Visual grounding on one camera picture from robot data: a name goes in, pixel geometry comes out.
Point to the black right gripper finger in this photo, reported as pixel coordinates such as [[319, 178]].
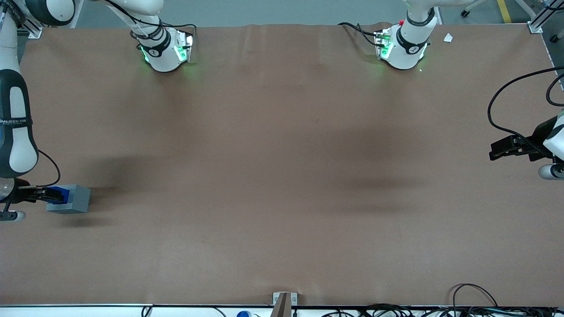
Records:
[[42, 198], [42, 191]]

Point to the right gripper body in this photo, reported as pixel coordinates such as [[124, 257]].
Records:
[[22, 193]]

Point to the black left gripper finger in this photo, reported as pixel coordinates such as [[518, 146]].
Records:
[[509, 144], [500, 156]]

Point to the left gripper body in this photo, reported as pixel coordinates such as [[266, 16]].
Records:
[[538, 137]]

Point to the blue plastic part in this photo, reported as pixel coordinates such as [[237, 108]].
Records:
[[66, 193]]

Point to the gray square base block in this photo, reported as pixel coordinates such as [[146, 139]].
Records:
[[79, 199]]

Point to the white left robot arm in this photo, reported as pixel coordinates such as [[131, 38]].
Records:
[[405, 55]]

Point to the small black foot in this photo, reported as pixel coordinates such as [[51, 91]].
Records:
[[555, 38]]

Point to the white paper scrap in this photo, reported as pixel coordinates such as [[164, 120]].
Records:
[[448, 38]]

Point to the white stand leg with caster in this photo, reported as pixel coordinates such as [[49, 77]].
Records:
[[473, 6]]

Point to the brown table cover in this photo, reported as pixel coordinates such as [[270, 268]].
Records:
[[282, 176]]

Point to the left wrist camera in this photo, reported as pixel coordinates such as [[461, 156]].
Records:
[[551, 171]]

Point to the aluminium frame post with bracket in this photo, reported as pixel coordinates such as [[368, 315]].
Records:
[[539, 20]]

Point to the gray metal bracket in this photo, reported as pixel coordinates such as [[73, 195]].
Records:
[[294, 299]]

